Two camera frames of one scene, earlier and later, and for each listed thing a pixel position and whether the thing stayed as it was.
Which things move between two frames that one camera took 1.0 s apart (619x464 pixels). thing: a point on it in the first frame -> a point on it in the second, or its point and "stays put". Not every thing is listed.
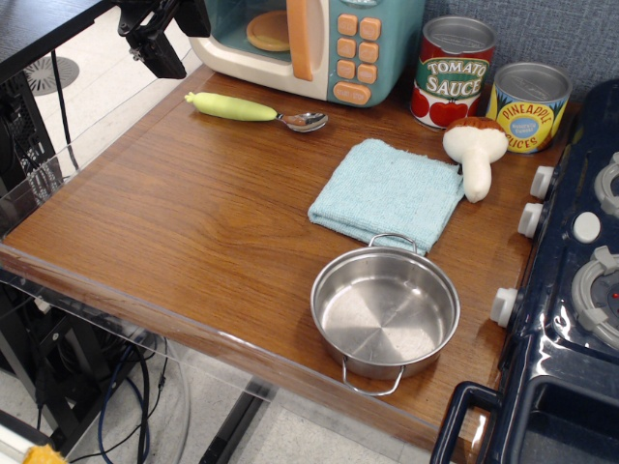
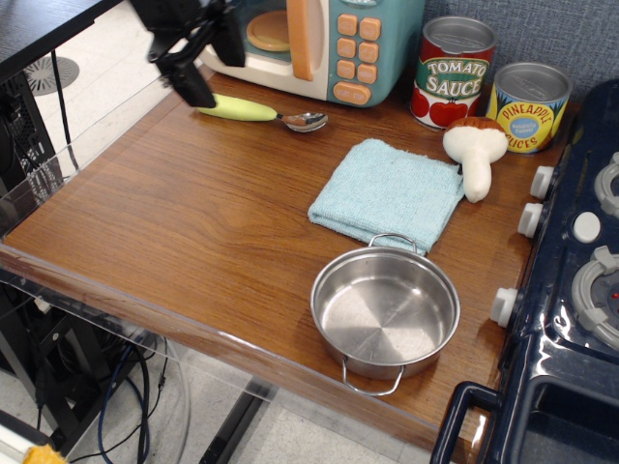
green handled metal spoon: x=243 y=108 stays put
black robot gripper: x=150 y=42 -> x=167 y=19
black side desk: x=31 y=29 stays put
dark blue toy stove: x=559 y=391 stays put
